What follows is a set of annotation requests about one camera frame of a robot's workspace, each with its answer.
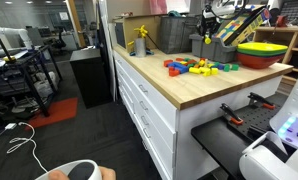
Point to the yellow wooden block front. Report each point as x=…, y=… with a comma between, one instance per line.
x=214, y=71

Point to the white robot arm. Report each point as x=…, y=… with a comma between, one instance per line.
x=217, y=11

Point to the green wooden block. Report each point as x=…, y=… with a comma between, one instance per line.
x=226, y=68
x=235, y=67

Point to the silver metal cup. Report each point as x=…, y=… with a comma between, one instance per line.
x=140, y=47

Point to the yellow toy figure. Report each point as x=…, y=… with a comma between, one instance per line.
x=142, y=32

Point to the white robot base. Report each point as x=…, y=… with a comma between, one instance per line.
x=274, y=155

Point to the green wooden block right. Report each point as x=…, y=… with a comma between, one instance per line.
x=235, y=67

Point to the wooden blocks cardboard box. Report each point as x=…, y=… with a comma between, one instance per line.
x=237, y=30

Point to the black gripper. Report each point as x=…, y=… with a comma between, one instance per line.
x=208, y=26

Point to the white power adapter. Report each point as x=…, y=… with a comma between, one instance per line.
x=10, y=126

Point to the yellow wooden cylinder block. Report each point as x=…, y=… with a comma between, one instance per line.
x=207, y=40

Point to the person's hand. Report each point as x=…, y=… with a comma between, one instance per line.
x=107, y=174

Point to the green plastic bowl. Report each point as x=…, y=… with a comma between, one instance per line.
x=261, y=53

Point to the wooden shelf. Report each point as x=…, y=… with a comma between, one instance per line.
x=284, y=36

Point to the white drawer cabinet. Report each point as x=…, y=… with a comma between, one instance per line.
x=165, y=109

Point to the black orange clamp left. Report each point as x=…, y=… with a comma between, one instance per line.
x=231, y=115

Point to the grey plastic bin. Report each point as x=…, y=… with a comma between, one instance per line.
x=216, y=50

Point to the red plastic bowl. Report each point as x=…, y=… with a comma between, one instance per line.
x=257, y=62

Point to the blue wooden block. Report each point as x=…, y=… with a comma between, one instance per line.
x=182, y=68

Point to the black orange clamp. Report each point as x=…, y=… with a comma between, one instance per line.
x=257, y=98
x=231, y=115

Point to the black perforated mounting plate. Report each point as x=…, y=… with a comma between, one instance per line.
x=256, y=120

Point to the yellow plastic bowl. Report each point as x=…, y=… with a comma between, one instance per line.
x=261, y=46

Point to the red floor mat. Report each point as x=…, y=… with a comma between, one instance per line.
x=58, y=111

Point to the black orange clamp right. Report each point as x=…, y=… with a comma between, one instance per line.
x=257, y=98

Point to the black cabinet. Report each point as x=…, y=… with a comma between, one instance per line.
x=89, y=72

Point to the red wooden block rear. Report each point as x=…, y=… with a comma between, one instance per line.
x=167, y=62

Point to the red wooden block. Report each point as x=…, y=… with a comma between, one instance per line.
x=173, y=72
x=167, y=62

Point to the yellow wooden square block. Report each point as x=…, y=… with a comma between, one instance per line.
x=202, y=63

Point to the white VR controller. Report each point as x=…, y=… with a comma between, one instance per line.
x=81, y=170

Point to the grey fabric basket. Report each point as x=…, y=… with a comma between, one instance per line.
x=175, y=32

